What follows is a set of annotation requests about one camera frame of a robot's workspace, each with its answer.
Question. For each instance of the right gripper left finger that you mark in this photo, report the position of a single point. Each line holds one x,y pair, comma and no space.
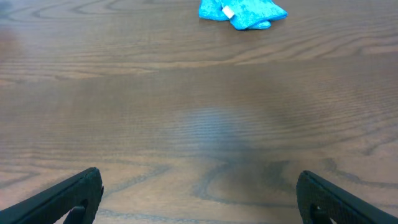
77,197

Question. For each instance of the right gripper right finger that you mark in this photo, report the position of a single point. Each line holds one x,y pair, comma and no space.
320,201

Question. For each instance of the blue crumpled cloth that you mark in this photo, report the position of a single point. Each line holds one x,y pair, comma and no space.
242,14

